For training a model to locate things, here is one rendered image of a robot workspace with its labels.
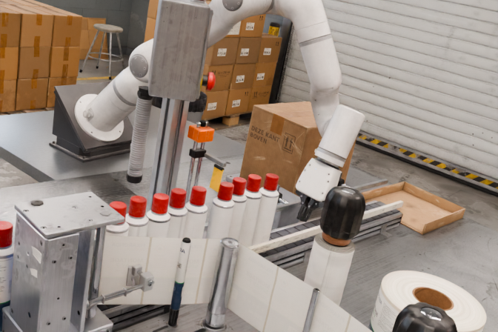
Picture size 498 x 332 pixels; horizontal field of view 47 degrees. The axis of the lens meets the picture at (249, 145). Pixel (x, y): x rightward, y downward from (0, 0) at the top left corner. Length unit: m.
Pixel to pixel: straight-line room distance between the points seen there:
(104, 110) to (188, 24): 0.91
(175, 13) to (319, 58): 0.53
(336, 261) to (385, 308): 0.13
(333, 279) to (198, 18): 0.58
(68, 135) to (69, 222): 1.14
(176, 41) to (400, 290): 0.65
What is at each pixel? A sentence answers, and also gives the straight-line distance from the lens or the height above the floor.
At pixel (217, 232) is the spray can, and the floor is 0.97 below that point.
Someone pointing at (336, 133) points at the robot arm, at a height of 1.18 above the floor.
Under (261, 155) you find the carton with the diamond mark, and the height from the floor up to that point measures 0.97.
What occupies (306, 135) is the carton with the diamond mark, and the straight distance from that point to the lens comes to 1.78.
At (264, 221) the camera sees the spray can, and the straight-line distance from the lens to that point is 1.43.
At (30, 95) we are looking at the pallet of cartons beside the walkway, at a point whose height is 0.26.
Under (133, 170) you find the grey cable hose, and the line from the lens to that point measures 1.25.
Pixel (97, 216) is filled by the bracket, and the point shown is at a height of 1.14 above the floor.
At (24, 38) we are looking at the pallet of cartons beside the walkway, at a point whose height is 0.71.
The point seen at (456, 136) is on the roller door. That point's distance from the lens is 5.60.
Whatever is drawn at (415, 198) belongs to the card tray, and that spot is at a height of 0.83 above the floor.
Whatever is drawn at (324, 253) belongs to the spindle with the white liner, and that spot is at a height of 1.05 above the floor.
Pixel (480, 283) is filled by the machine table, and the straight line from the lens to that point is 1.80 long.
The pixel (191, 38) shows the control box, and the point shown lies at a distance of 1.12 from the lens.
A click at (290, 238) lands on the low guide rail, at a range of 1.52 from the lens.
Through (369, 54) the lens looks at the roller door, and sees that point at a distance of 5.86.
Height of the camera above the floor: 1.57
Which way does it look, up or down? 18 degrees down
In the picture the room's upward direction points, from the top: 11 degrees clockwise
